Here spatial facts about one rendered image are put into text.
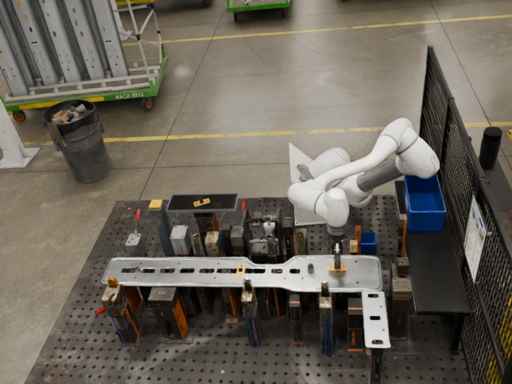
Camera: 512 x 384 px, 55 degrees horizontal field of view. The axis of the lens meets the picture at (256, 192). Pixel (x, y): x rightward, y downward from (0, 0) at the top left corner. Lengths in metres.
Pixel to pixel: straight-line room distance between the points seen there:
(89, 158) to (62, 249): 0.98
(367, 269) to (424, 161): 0.57
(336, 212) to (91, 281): 1.61
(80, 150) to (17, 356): 1.98
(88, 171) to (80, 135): 0.42
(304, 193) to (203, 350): 0.96
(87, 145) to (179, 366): 2.89
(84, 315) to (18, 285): 1.55
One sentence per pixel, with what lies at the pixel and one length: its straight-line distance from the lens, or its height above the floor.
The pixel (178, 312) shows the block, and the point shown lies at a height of 0.90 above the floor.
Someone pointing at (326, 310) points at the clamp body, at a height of 1.02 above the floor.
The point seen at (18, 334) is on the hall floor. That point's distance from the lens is 4.07.
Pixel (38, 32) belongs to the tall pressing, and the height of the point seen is 0.94.
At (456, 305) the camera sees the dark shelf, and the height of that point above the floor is 1.03.
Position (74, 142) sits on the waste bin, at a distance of 4.92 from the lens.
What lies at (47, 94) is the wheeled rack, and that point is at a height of 0.32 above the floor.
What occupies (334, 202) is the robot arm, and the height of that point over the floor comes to 1.46.
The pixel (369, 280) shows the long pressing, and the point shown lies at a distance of 2.37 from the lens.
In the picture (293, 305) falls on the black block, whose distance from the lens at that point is 2.30.
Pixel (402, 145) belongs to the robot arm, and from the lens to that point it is 2.44.
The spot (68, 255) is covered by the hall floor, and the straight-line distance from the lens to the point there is 4.45.
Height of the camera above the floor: 2.79
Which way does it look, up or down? 38 degrees down
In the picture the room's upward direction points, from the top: 9 degrees counter-clockwise
